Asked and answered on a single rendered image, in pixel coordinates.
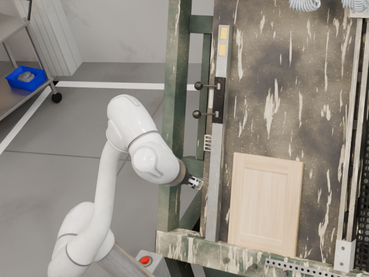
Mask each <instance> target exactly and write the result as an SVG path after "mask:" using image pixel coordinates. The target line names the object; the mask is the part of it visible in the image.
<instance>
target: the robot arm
mask: <svg viewBox="0 0 369 277"><path fill-rule="evenodd" d="M107 116H108V119H109V120H108V128H107V131H106V136H107V139H108V140H107V142H106V144H105V146H104V149H103V152H102V155H101V159H100V164H99V172H98V179H97V187H96V195H95V200H94V203H92V202H82V203H80V204H78V205H77V206H76V207H74V208H73V209H72V210H71V211H70V212H69V213H68V214H67V216H66V217H65V219H64V221H63V223H62V225H61V228H60V230H59V233H58V238H57V241H56V244H55V247H54V251H53V254H52V260H51V262H50V263H49V265H48V272H47V274H48V277H82V276H83V274H84V273H85V272H86V271H87V269H88V268H89V267H90V265H91V263H92V262H96V263H97V264H98V265H99V266H101V267H102V268H103V269H104V270H105V271H106V272H107V273H109V274H110V275H111V276H112V277H155V276H154V275H153V274H152V273H151V272H150V271H148V270H147V269H146V268H145V267H144V266H143V265H142V264H141V263H140V262H138V261H137V260H136V259H135V258H133V257H132V256H131V255H130V254H129V253H128V252H127V251H126V250H125V249H123V248H122V247H121V246H120V245H119V244H118V243H117V242H116V241H115V238H114V234H113V233H112V231H111V229H110V225H111V220H112V216H113V206H114V195H115V184H116V173H117V167H118V162H119V159H120V157H121V155H122V154H123V153H124V152H126V153H130V155H131V162H132V166H133V168H134V170H135V172H136V173H137V174H138V175H139V176H140V177H141V178H143V179H145V180H147V181H149V182H152V183H154V184H163V185H166V186H181V185H182V184H186V185H188V184H189V185H190V186H191V188H193V189H195V188H197V189H199V190H200V189H201V187H202V185H203V181H201V180H199V179H197V178H195V177H193V175H192V174H190V173H189V172H188V168H187V167H186V165H185V164H184V163H183V161H182V160H180V159H178V158H177V157H176V156H175V155H174V154H173V153H172V150H171V149H170V148H169V147H168V145H167V144H166V143H165V141H164V140H163V139H162V137H161V136H160V134H159V132H158V131H157V128H156V126H155V123H154V122H153V119H152V118H151V116H150V115H149V113H148V112H147V110H146V109H145V108H144V106H143V105H142V104H141V102H140V101H138V100H137V99H136V98H134V97H133V96H129V95H119V96H116V97H114V98H113V99H112V100H111V101H110V103H109V104H108V107H107Z"/></svg>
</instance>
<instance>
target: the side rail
mask: <svg viewBox="0 0 369 277"><path fill-rule="evenodd" d="M191 13H192V0H169V11H168V21H167V42H166V62H165V82H164V103H163V123H162V133H161V137H162V139H163V140H164V141H165V143H166V144H167V145H168V147H169V148H170V149H171V150H172V153H173V154H174V155H175V156H176V157H177V158H178V159H180V160H181V158H182V157H183V145H184V135H185V116H186V98H187V79H188V60H189V42H190V33H189V32H188V27H189V15H191ZM180 200H181V186H166V185H163V184H159V194H158V215H157V226H156V229H157V230H159V231H163V232H169V231H171V230H174V229H176V228H178V227H179V219H180Z"/></svg>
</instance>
